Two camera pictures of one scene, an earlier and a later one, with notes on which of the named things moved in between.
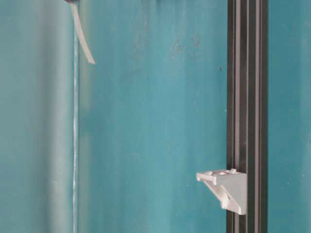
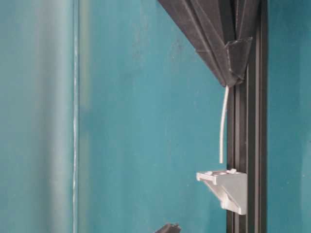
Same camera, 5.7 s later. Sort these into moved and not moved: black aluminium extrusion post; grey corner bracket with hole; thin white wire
Moved: thin white wire
Not moved: black aluminium extrusion post; grey corner bracket with hole
